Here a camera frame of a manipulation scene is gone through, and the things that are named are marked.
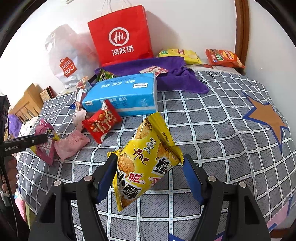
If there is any light pink snack packet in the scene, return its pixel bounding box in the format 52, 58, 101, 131
54, 130, 90, 161

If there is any white pink snack packet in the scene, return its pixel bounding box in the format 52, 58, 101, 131
72, 76, 91, 132

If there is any red snack packet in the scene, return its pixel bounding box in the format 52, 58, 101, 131
82, 99, 122, 144

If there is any green snack packet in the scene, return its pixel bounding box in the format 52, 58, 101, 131
95, 69, 117, 82

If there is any white red candy packet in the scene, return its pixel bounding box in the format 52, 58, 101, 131
140, 65, 169, 77

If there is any person left hand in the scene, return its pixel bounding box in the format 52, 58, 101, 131
4, 156, 18, 194

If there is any white dotted cloth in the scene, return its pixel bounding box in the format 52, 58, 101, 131
18, 116, 38, 137

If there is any wooden chair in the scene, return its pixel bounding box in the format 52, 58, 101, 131
9, 83, 44, 123

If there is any brown framed picture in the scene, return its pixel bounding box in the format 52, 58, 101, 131
39, 86, 57, 102

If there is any grey checked blanket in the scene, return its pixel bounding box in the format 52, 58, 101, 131
18, 71, 295, 240

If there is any white Miniso plastic bag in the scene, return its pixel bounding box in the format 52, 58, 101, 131
45, 24, 99, 88

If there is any blue tissue pack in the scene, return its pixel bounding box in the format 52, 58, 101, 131
82, 73, 158, 117

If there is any red paper shopping bag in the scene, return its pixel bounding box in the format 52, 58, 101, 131
88, 1, 154, 67

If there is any purple towel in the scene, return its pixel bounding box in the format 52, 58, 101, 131
89, 56, 210, 95

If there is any orange chips bag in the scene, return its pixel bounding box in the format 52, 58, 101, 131
205, 49, 245, 69

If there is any yellow chips bag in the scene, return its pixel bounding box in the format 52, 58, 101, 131
158, 49, 203, 65

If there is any brown door frame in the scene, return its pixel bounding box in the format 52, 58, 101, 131
234, 0, 250, 65

